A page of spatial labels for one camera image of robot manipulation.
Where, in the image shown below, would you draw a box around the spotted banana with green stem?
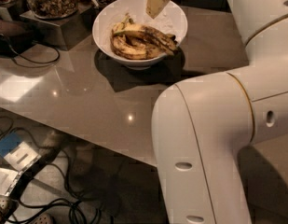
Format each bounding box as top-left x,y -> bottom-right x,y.
110,23 -> 177,56

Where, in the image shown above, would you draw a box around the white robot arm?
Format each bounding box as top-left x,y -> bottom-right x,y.
152,0 -> 288,224

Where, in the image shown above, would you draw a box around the white ceramic bowl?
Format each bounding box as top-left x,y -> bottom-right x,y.
92,0 -> 188,70

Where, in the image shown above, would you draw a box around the white paper bowl liner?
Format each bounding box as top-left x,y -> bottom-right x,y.
154,4 -> 183,36

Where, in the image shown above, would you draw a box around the small banana right side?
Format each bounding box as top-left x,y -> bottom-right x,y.
166,34 -> 176,41

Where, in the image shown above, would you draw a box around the middle spotted banana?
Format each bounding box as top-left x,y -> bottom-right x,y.
112,13 -> 134,35

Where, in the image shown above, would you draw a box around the large curved spotted banana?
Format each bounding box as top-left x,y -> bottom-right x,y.
110,35 -> 163,60

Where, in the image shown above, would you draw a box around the grey metal stand block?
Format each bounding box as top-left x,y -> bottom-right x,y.
21,5 -> 96,50

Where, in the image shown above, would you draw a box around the glass jar of nuts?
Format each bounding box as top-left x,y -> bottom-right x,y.
27,0 -> 78,20

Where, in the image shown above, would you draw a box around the black appliance on left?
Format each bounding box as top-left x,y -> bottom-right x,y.
0,19 -> 34,56

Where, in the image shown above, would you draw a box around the blue and white box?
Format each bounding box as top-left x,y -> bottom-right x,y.
0,133 -> 41,171

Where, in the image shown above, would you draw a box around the white paper sheet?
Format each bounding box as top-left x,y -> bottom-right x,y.
0,168 -> 19,196

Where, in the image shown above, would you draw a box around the black cable on table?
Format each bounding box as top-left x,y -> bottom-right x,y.
7,42 -> 61,65

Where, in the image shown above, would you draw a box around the black cables on floor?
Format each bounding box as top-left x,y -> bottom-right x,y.
0,115 -> 123,224

